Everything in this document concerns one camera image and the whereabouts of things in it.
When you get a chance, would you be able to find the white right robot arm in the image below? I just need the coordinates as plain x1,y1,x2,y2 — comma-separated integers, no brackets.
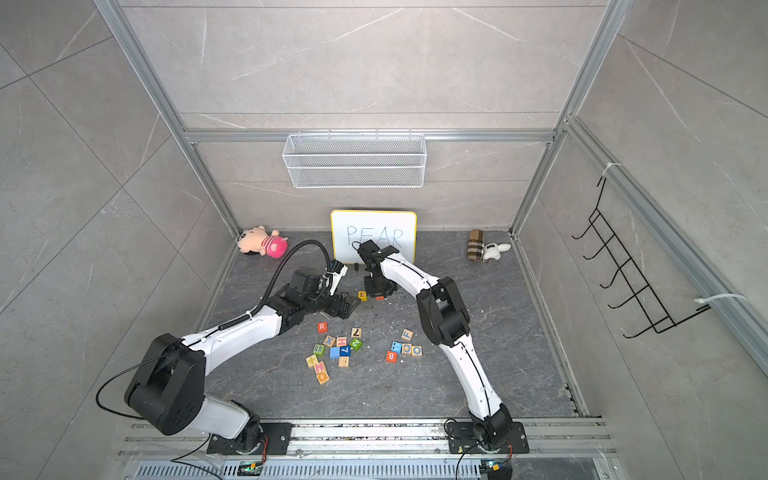
355,240,529,453

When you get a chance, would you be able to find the black wire hook rack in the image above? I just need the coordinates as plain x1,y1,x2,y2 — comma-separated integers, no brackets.
571,178,712,340

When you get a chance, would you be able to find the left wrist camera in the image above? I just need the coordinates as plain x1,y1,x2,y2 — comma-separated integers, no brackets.
325,259,348,296

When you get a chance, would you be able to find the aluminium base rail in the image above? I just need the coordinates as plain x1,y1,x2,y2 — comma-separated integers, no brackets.
107,418,627,479

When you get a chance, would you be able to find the plaid white plush toy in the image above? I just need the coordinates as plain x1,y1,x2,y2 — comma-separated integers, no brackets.
466,229,512,262

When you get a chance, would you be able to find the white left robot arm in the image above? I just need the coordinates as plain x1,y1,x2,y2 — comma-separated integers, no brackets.
124,261,360,454

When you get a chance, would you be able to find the yellow framed whiteboard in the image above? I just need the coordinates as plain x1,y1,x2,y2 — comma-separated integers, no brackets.
330,210,418,264

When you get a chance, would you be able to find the pink striped plush pig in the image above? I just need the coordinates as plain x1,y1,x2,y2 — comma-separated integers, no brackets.
237,226,288,258

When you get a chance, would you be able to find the white wire mesh basket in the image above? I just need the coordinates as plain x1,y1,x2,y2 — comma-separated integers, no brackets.
282,133,428,189

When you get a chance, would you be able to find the orange wooden block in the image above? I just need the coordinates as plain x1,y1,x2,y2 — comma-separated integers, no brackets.
316,371,330,385

